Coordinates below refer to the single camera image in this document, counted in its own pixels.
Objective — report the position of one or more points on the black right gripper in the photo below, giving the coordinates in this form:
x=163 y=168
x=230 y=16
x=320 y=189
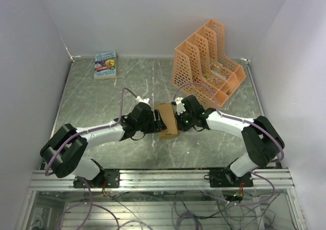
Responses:
x=180 y=125

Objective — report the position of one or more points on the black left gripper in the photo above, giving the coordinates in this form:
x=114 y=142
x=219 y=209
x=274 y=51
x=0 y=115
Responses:
x=159 y=125

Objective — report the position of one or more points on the brown cardboard box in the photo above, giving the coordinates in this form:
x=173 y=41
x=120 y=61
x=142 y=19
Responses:
x=167 y=116

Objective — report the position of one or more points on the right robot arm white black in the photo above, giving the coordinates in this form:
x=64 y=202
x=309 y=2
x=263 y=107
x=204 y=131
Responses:
x=261 y=140

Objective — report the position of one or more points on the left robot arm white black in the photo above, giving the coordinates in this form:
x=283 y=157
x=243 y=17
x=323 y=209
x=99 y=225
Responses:
x=63 y=153

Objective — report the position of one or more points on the peach plastic file organizer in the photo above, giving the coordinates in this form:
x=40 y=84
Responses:
x=201 y=67

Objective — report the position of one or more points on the blue paperback book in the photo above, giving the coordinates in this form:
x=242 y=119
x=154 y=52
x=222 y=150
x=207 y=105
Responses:
x=105 y=65

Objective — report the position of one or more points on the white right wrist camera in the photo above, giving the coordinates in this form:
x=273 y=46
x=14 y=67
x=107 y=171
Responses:
x=179 y=106

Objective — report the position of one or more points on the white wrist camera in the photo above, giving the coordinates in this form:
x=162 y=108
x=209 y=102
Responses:
x=142 y=100
x=179 y=106

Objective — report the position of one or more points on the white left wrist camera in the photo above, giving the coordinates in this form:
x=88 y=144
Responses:
x=142 y=100

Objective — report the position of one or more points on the aluminium mounting rail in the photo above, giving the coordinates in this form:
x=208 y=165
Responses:
x=194 y=179

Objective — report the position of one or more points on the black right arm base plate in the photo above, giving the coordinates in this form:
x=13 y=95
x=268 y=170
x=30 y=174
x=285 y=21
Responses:
x=223 y=177

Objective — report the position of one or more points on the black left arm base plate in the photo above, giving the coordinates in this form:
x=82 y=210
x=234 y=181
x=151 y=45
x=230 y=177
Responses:
x=99 y=180

